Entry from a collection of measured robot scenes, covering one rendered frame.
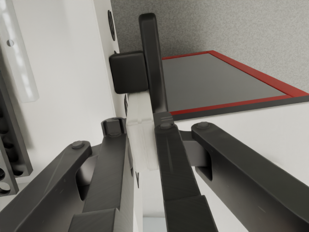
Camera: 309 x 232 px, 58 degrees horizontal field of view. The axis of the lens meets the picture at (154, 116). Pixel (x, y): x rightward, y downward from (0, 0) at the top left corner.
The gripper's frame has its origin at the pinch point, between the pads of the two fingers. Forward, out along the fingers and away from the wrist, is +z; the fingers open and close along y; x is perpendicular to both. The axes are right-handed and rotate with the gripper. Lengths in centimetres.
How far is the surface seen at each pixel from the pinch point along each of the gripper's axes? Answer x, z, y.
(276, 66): -20, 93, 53
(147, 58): 3.9, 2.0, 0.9
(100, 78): 3.3, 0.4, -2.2
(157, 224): -21.6, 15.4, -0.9
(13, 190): -5.4, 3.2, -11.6
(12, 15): 8.2, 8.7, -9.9
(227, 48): -9, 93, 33
